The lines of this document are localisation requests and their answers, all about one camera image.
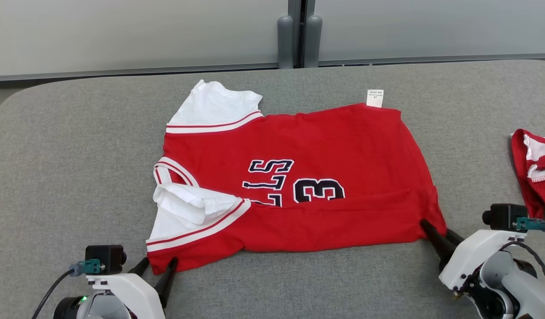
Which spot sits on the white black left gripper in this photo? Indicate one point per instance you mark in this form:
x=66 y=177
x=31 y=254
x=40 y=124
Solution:
x=135 y=292

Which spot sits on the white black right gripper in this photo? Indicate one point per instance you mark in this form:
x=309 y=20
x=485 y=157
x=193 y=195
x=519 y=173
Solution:
x=469 y=257

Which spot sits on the red shorts with white stripe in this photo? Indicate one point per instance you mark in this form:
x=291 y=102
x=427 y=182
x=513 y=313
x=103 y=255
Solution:
x=527 y=186

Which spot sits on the red white basketball jersey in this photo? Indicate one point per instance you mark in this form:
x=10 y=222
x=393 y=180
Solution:
x=321 y=141

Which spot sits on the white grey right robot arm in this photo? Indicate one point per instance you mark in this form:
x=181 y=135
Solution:
x=511 y=283

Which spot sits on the grey fabric sofa cushion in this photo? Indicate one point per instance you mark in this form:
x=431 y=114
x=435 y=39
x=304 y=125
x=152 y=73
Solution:
x=77 y=155

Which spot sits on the grey vertical partition mullion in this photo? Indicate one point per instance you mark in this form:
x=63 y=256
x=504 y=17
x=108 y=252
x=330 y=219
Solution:
x=294 y=6

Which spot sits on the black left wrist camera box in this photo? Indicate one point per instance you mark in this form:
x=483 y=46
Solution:
x=104 y=259

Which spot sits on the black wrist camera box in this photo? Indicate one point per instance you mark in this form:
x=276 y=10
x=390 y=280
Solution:
x=104 y=259
x=502 y=217

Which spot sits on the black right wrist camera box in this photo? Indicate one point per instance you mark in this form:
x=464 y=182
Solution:
x=502 y=217

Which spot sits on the grey wall base rail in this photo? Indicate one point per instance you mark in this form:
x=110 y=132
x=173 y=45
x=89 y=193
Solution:
x=431 y=60
x=121 y=71

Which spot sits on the grey rounded post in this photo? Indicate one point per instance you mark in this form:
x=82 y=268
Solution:
x=313 y=44
x=285 y=44

